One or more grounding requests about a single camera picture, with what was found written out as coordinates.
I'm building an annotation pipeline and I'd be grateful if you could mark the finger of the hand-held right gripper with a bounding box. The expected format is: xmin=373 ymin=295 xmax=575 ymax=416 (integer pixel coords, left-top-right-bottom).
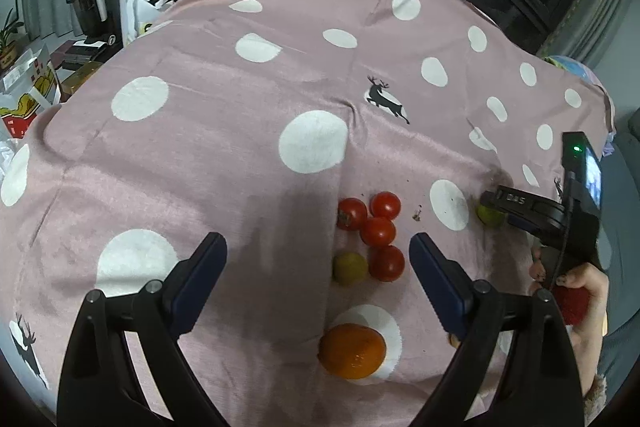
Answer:
xmin=506 ymin=211 xmax=545 ymax=237
xmin=480 ymin=187 xmax=570 ymax=215

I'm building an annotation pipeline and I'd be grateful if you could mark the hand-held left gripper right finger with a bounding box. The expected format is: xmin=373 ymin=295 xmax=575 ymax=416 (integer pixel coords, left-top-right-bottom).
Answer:
xmin=408 ymin=232 xmax=587 ymax=427

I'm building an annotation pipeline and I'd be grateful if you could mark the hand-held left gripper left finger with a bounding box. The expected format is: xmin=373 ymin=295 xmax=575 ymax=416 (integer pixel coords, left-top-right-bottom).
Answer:
xmin=56 ymin=232 xmax=233 ymax=427

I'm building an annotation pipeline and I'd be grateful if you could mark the green lime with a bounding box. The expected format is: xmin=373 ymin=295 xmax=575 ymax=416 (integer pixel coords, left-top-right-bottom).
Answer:
xmin=475 ymin=202 xmax=508 ymax=229
xmin=332 ymin=252 xmax=369 ymax=287

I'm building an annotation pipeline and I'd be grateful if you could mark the orange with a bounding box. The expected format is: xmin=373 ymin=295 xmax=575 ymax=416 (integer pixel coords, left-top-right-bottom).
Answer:
xmin=319 ymin=323 xmax=388 ymax=380

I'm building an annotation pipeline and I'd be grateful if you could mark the person's right forearm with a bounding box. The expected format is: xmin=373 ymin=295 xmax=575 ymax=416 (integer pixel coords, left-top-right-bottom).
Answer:
xmin=566 ymin=319 xmax=610 ymax=414

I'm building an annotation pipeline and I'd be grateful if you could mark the person's right hand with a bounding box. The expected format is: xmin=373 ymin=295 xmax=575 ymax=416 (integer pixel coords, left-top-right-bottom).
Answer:
xmin=529 ymin=248 xmax=610 ymax=343

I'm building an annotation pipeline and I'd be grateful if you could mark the red tomato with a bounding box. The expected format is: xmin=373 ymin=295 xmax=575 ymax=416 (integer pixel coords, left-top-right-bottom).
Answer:
xmin=336 ymin=198 xmax=369 ymax=232
xmin=360 ymin=217 xmax=397 ymax=248
xmin=370 ymin=191 xmax=402 ymax=220
xmin=368 ymin=245 xmax=406 ymax=282

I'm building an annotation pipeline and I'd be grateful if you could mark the red fuzzy ball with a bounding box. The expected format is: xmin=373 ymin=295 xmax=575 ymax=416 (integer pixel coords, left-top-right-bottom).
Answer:
xmin=551 ymin=286 xmax=595 ymax=325

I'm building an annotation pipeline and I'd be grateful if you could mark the colourful cloth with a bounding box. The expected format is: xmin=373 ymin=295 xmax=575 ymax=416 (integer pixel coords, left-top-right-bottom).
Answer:
xmin=544 ymin=53 xmax=610 ymax=94

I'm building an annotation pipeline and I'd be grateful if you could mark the pink polka-dot blanket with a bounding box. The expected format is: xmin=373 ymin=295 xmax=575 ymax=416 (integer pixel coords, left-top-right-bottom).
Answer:
xmin=0 ymin=0 xmax=615 ymax=427

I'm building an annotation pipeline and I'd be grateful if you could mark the grey curtain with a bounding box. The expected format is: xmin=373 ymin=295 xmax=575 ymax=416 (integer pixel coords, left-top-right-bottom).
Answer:
xmin=537 ymin=0 xmax=640 ymax=80

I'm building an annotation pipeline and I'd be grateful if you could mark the red and white cardboard box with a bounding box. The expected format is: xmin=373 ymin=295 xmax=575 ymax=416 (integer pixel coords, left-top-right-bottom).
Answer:
xmin=0 ymin=44 xmax=62 ymax=142

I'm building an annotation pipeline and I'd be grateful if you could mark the white shopping bag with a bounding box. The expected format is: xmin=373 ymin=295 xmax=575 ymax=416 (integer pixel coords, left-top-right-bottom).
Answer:
xmin=119 ymin=0 xmax=173 ymax=46

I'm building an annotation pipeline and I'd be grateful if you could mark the potted plant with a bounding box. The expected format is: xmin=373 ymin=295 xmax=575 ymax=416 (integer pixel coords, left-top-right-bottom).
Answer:
xmin=0 ymin=8 xmax=25 ymax=74

